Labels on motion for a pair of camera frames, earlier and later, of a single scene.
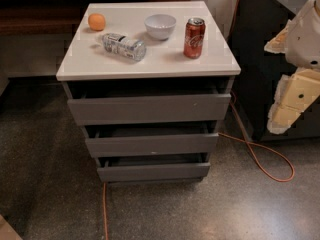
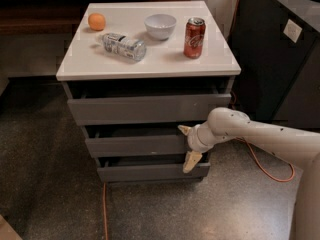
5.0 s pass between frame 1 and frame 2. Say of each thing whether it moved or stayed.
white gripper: moved
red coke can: stayed
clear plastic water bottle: stayed
